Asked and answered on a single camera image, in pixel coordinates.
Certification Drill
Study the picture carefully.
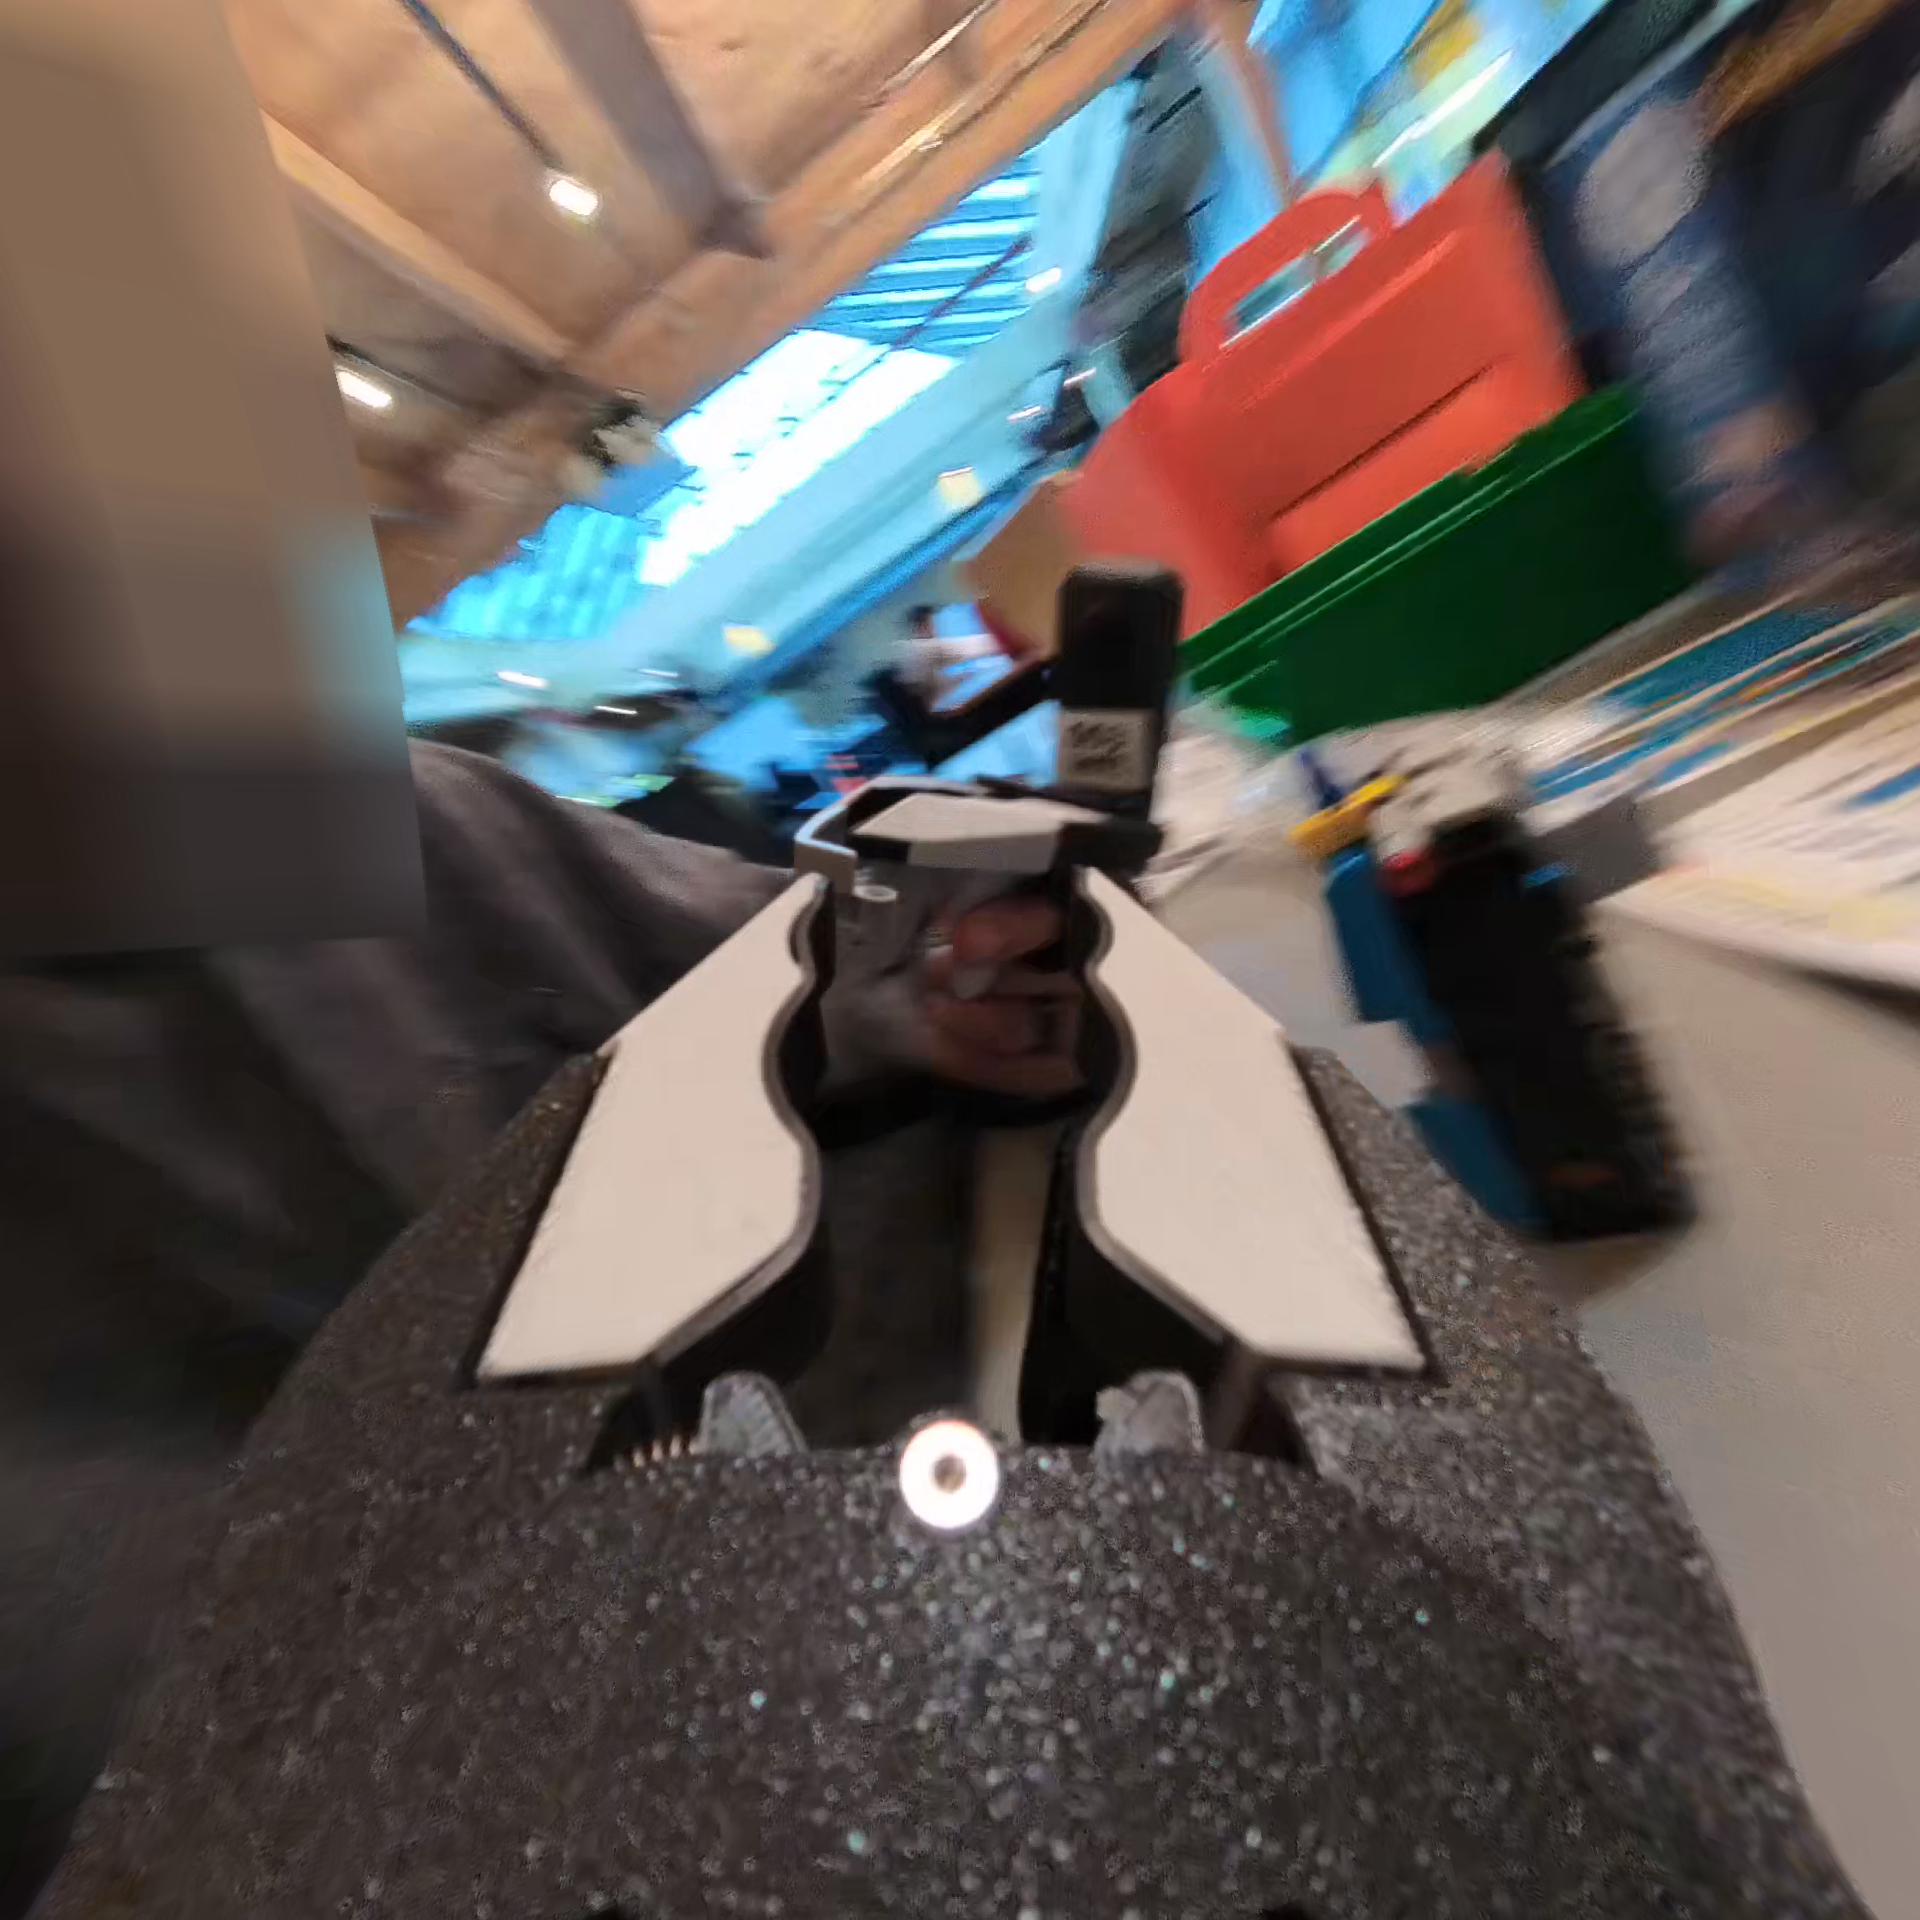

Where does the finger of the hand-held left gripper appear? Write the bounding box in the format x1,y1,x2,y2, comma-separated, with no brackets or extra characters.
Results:
791,809,876,905
833,778,1167,882

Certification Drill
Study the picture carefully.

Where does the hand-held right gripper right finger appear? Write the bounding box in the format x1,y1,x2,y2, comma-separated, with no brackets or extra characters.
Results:
1073,867,1430,1374

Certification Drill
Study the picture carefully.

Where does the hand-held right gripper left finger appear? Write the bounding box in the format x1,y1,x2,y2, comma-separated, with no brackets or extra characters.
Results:
477,874,834,1386

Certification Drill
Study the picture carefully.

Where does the blue and black brick model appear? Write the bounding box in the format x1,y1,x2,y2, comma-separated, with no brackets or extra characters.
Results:
1297,731,1705,1243

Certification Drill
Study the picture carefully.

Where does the grey desk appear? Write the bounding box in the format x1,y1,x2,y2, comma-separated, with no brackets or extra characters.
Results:
1154,566,1920,1920

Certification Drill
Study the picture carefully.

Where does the person's left hand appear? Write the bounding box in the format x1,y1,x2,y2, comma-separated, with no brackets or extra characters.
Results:
823,895,1086,1121

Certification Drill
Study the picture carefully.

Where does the green plastic bin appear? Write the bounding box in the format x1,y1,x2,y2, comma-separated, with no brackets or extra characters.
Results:
1175,382,1694,746

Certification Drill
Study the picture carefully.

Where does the orange plastic bin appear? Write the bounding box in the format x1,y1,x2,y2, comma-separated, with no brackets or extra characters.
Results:
1068,147,1596,609

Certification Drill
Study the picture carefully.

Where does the blue sticker sheet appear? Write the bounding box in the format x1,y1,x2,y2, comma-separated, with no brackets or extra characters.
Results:
1506,587,1920,805

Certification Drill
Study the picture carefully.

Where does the open instruction booklet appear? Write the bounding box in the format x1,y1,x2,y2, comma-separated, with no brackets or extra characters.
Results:
1582,698,1920,995

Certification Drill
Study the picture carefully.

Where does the blue toy robot box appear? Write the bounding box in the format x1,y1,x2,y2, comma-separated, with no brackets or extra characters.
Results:
1492,0,1920,578

